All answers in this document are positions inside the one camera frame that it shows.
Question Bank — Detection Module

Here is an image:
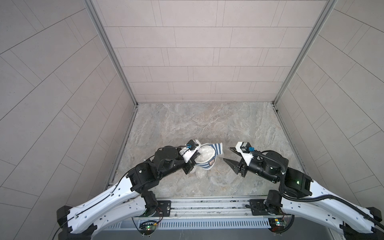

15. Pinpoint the blue white striped sweater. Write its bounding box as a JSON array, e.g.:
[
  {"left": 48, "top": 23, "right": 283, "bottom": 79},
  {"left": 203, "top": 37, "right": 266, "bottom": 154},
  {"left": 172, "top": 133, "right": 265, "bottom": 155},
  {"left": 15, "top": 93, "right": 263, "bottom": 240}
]
[{"left": 195, "top": 143, "right": 223, "bottom": 170}]

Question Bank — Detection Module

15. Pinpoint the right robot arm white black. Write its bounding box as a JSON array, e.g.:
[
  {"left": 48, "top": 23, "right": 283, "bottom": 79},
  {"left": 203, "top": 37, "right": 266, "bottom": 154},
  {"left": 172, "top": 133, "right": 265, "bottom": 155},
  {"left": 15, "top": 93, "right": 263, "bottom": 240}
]
[{"left": 224, "top": 142, "right": 384, "bottom": 240}]

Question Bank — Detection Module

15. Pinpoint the corner aluminium post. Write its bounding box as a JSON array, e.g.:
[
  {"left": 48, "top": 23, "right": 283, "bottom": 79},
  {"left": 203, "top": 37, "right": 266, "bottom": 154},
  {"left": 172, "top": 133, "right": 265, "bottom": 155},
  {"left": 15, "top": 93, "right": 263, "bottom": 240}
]
[
  {"left": 272, "top": 0, "right": 337, "bottom": 109},
  {"left": 83, "top": 0, "right": 139, "bottom": 108}
]

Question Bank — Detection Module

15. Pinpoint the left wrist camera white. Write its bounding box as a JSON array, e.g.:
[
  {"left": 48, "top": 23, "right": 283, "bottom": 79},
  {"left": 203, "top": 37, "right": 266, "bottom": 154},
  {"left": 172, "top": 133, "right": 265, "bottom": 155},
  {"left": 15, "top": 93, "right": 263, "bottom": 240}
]
[{"left": 179, "top": 140, "right": 202, "bottom": 163}]

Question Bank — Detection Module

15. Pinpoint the white teddy bear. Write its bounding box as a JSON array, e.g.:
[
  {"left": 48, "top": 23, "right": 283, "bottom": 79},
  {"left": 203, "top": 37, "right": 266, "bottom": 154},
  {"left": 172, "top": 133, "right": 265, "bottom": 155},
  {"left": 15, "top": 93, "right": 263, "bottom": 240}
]
[{"left": 196, "top": 145, "right": 216, "bottom": 166}]

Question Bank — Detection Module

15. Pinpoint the left green circuit board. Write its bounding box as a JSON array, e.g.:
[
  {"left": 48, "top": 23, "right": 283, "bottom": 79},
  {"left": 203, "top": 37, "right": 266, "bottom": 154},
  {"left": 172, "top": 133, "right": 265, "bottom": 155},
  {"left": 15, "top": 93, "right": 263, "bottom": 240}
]
[{"left": 139, "top": 220, "right": 159, "bottom": 236}]

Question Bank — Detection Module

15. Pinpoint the green circuit board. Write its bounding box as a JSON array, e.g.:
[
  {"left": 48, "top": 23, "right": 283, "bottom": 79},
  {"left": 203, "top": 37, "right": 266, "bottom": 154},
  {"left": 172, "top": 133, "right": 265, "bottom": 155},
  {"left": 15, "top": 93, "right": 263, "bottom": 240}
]
[
  {"left": 268, "top": 218, "right": 286, "bottom": 233},
  {"left": 139, "top": 220, "right": 159, "bottom": 236}
]

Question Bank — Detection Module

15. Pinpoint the right green circuit board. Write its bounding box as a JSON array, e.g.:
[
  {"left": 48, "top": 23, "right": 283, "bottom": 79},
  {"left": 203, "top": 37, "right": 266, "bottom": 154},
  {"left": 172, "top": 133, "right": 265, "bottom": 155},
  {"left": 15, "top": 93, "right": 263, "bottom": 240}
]
[{"left": 268, "top": 218, "right": 286, "bottom": 233}]

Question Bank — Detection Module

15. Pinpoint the white ventilation grille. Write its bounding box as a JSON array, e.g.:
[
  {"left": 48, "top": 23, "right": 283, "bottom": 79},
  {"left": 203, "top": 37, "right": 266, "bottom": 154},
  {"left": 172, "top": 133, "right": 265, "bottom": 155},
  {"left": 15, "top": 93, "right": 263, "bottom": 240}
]
[{"left": 103, "top": 218, "right": 271, "bottom": 231}]

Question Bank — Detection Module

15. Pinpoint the left corner aluminium post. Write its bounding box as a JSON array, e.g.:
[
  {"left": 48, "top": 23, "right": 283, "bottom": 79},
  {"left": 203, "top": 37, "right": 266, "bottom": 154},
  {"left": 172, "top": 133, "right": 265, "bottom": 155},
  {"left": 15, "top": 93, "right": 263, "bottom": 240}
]
[{"left": 83, "top": 0, "right": 139, "bottom": 108}]

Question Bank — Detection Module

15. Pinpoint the aluminium mounting rail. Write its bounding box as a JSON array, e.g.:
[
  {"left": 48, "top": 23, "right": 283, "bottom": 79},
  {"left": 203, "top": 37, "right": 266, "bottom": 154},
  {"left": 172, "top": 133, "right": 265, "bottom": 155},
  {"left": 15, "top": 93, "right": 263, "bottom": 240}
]
[{"left": 85, "top": 196, "right": 335, "bottom": 221}]

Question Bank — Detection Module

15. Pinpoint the right corner aluminium post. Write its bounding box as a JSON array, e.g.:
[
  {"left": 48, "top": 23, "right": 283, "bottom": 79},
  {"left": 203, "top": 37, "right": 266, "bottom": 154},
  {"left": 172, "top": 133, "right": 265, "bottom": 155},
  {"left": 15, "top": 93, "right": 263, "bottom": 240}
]
[{"left": 272, "top": 0, "right": 337, "bottom": 109}]

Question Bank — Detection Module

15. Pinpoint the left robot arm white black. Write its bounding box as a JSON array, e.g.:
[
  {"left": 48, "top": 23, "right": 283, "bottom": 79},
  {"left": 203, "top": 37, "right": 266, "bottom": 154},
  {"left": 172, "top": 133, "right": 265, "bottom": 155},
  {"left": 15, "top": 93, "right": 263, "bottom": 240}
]
[{"left": 56, "top": 142, "right": 201, "bottom": 240}]

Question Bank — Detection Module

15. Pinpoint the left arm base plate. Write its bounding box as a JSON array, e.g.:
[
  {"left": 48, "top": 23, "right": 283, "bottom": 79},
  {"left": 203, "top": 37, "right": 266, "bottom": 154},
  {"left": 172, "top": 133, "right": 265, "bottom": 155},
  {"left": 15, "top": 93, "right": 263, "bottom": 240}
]
[{"left": 138, "top": 200, "right": 172, "bottom": 218}]

